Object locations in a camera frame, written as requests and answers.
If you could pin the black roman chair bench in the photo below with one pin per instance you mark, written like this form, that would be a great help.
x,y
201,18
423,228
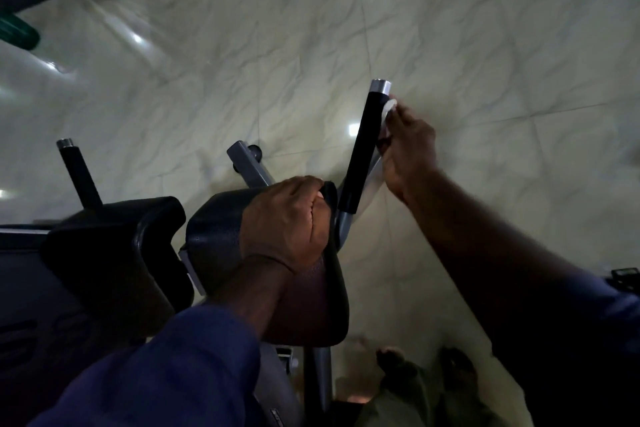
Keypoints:
x,y
250,166

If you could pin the green waste bin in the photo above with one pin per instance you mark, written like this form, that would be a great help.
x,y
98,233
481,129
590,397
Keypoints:
x,y
17,34

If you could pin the white cleaning wipe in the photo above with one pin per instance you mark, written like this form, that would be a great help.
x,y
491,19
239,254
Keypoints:
x,y
387,111

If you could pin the person's right forearm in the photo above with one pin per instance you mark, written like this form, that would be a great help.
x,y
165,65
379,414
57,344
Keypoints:
x,y
490,261

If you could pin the black seated gym machine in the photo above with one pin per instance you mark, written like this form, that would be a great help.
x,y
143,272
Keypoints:
x,y
625,279

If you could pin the person's left forearm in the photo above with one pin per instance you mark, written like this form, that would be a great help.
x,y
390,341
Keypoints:
x,y
250,296

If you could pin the person's left hand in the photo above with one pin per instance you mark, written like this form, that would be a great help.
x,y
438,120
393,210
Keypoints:
x,y
285,226

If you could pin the person's right hand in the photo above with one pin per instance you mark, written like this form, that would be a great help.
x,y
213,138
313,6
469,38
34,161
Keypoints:
x,y
410,156

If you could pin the black hip pad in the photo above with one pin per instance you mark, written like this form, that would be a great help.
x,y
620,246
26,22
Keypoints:
x,y
115,251
215,241

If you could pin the person's blue shirt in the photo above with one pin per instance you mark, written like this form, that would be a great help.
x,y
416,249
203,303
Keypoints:
x,y
175,376

